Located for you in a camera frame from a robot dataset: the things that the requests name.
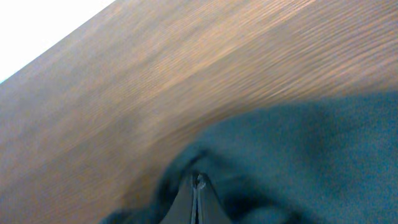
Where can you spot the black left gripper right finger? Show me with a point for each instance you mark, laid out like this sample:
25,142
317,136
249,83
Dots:
209,209

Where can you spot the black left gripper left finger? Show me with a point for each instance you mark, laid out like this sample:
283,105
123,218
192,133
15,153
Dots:
184,208

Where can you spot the black garment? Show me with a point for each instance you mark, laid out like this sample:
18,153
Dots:
325,161

